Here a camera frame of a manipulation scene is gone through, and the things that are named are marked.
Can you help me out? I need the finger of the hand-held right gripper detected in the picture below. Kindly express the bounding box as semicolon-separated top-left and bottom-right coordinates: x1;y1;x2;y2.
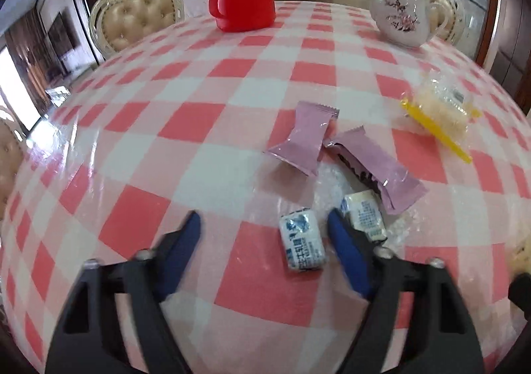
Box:
509;272;531;312

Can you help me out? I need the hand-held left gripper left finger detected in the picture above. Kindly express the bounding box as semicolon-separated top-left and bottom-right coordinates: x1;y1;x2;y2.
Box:
45;210;202;374

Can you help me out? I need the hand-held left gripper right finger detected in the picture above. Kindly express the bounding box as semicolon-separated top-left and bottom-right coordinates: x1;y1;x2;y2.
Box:
327;208;486;374

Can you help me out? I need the yellow cake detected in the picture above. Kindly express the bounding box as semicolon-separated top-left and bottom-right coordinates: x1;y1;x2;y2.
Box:
508;229;531;275

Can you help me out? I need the white blue candy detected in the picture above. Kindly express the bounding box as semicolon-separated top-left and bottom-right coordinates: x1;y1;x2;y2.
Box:
279;209;326;273
340;188;388;243

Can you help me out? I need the pink packet with dark print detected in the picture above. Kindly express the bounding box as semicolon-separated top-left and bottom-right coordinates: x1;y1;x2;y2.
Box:
324;126;428;216

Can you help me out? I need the red white checked tablecloth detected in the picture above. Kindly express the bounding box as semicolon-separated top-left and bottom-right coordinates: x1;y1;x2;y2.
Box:
0;1;531;374

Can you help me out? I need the plain pink snack packet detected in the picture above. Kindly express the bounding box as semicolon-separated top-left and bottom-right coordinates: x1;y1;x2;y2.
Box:
265;100;341;176

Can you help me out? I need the clear packet of pale cake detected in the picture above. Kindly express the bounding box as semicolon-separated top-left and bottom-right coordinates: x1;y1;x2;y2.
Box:
400;75;484;163

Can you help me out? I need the white floral teapot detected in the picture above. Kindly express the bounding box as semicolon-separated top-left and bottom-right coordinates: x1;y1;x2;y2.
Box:
367;0;451;43

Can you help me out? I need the brown curtain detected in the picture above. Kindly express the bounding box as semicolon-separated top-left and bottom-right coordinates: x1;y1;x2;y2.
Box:
6;9;56;93

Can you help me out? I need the wall television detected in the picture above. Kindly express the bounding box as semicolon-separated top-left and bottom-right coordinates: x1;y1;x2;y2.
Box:
45;11;79;57

